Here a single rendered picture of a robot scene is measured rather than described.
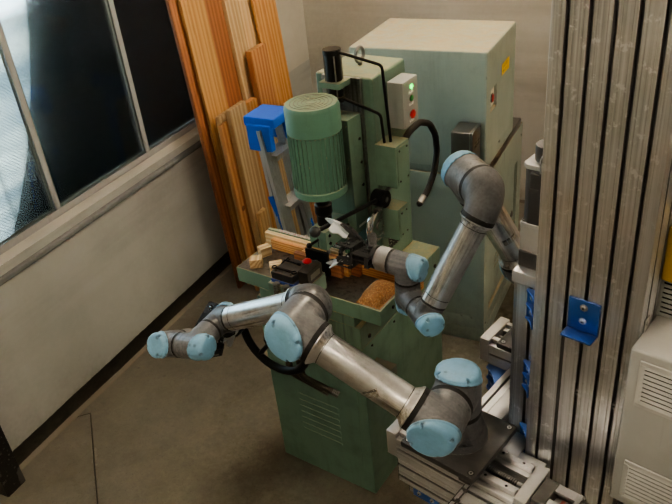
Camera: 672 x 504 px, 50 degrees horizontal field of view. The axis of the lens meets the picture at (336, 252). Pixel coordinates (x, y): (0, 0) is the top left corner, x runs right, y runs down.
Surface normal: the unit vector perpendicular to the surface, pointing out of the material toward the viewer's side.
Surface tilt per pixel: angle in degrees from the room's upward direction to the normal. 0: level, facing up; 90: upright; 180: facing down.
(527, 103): 90
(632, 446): 90
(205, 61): 87
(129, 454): 0
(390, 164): 90
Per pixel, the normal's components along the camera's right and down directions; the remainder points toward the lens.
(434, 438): -0.35, 0.57
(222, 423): -0.09, -0.85
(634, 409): -0.65, 0.45
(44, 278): 0.90, 0.15
